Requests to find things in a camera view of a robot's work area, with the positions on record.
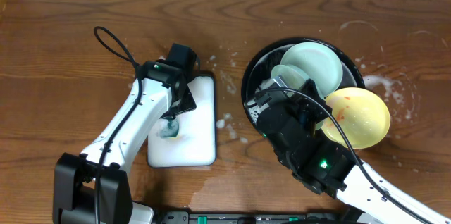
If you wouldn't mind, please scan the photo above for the yellow plate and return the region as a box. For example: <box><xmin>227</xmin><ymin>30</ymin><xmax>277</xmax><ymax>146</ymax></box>
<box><xmin>326</xmin><ymin>87</ymin><xmax>390</xmax><ymax>149</ymax></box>

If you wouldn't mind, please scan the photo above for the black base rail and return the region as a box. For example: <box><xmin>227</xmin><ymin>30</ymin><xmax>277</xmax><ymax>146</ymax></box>
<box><xmin>151</xmin><ymin>211</ymin><xmax>356</xmax><ymax>224</ymax></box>

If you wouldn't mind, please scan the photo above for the mint plate small red stain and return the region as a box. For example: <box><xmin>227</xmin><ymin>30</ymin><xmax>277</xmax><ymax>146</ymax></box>
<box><xmin>280</xmin><ymin>42</ymin><xmax>343</xmax><ymax>97</ymax></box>

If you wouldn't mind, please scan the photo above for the mint plate long red stain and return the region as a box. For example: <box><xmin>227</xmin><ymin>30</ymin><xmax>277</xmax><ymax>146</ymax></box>
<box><xmin>270</xmin><ymin>63</ymin><xmax>327</xmax><ymax>132</ymax></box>

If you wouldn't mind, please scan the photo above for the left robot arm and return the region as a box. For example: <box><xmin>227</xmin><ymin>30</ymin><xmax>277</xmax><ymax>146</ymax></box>
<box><xmin>52</xmin><ymin>61</ymin><xmax>193</xmax><ymax>223</ymax></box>

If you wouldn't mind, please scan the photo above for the black round tray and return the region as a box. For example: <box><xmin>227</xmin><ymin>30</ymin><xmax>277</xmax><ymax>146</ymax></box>
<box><xmin>241</xmin><ymin>37</ymin><xmax>366</xmax><ymax>140</ymax></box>

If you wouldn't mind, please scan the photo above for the green sponge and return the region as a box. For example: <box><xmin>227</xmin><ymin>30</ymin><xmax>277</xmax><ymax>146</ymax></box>
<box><xmin>158</xmin><ymin>118</ymin><xmax>180</xmax><ymax>138</ymax></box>

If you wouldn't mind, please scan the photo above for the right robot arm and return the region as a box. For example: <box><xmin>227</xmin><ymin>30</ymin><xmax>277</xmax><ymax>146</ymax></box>
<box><xmin>242</xmin><ymin>80</ymin><xmax>450</xmax><ymax>223</ymax></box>

